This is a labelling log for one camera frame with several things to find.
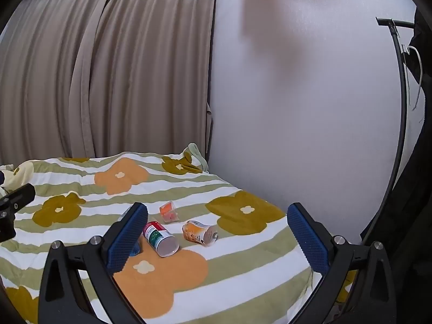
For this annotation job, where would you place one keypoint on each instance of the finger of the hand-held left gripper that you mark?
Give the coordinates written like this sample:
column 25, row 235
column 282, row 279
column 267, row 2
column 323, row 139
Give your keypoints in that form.
column 18, row 196

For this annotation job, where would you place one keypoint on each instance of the red green white cup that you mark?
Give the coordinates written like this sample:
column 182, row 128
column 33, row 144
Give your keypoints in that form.
column 159, row 238

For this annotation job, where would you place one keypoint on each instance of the white clothes hanger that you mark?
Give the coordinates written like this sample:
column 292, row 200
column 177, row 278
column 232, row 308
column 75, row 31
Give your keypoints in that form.
column 421, row 74

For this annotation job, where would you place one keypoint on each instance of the black hanging garment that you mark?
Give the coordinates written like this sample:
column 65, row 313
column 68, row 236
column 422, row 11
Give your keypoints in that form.
column 418, row 182

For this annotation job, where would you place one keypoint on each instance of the blue cup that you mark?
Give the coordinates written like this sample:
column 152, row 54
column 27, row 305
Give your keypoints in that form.
column 136, row 248

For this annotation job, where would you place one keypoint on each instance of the cream yellow cloth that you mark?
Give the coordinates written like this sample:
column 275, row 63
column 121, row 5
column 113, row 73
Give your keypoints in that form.
column 18, row 172

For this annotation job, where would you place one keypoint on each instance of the orange print paper cup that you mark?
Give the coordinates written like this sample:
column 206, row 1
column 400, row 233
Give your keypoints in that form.
column 197, row 232

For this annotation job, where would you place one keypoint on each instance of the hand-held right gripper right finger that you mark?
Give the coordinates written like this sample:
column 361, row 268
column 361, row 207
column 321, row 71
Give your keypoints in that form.
column 308, row 239

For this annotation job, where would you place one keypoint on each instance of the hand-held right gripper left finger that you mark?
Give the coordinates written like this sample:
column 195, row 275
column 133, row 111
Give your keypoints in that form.
column 127, row 241

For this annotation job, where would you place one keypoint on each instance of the beige curtain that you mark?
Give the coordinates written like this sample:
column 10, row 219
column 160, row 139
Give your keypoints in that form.
column 101, row 74

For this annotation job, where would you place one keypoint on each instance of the black metal clothes rack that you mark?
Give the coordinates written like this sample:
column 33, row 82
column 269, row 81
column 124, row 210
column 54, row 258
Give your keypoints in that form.
column 402, row 108

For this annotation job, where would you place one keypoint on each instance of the floral striped blanket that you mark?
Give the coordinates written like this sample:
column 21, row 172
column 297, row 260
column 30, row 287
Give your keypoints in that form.
column 236, row 260

